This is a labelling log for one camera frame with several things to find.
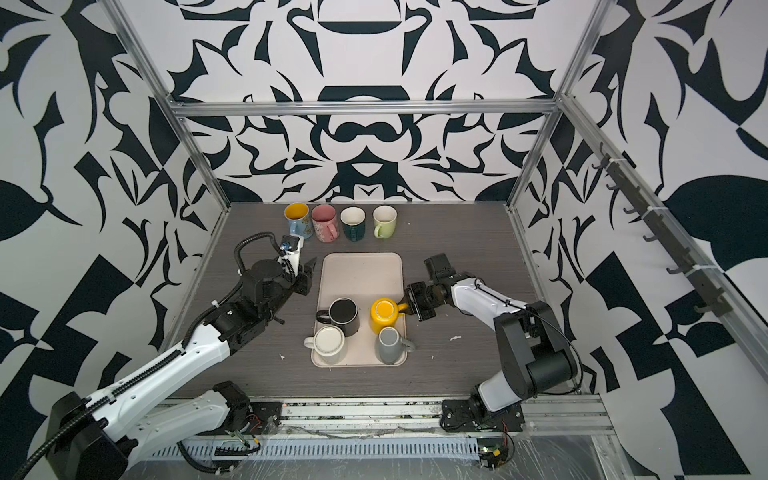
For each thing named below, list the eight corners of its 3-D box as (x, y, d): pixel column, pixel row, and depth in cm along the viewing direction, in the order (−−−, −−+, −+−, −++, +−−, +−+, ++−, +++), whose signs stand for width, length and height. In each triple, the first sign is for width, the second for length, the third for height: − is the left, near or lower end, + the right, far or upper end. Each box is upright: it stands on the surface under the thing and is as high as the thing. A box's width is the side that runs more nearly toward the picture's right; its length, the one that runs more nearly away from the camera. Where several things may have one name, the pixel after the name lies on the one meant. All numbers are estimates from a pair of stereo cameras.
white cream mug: (308, 348, 86) (303, 339, 81) (328, 326, 90) (324, 316, 85) (332, 369, 83) (329, 361, 77) (352, 345, 87) (350, 336, 81)
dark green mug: (341, 252, 108) (338, 232, 100) (344, 226, 116) (341, 206, 107) (364, 252, 108) (363, 232, 100) (366, 226, 116) (364, 206, 107)
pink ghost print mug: (313, 248, 108) (307, 229, 100) (318, 224, 116) (313, 204, 107) (338, 248, 108) (334, 229, 100) (341, 224, 116) (338, 204, 107)
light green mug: (376, 245, 109) (376, 227, 101) (373, 224, 115) (372, 206, 108) (399, 242, 110) (400, 224, 102) (394, 222, 116) (395, 203, 108)
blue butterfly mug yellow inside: (288, 242, 109) (280, 223, 101) (293, 222, 116) (286, 202, 107) (312, 242, 109) (306, 223, 101) (316, 222, 116) (311, 202, 107)
